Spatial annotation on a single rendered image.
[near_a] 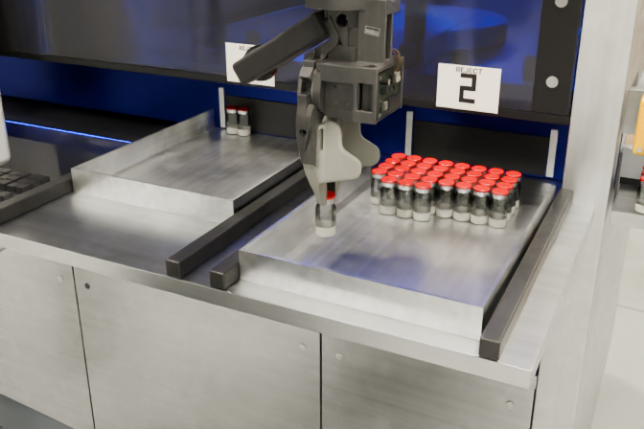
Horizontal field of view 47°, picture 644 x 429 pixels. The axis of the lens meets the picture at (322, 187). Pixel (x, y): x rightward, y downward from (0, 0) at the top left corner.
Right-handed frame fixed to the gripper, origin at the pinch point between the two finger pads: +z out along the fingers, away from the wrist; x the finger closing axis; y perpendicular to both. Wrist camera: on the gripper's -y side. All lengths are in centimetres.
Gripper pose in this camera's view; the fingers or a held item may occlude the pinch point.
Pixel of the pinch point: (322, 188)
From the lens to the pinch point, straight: 77.6
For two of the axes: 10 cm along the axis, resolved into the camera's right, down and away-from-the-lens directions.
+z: 0.0, 9.3, 3.5
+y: 9.0, 1.6, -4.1
